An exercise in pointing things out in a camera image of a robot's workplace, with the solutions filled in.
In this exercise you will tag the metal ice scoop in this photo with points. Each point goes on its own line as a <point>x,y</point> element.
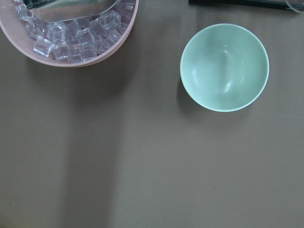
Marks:
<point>63,10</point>

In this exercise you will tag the clear glass cup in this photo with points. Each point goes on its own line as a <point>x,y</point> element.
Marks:
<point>296,5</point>

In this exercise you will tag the dark wooden tray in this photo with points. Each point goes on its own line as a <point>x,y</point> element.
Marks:
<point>254,3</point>

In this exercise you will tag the mint green bowl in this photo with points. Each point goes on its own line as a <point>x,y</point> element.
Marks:
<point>224,67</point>

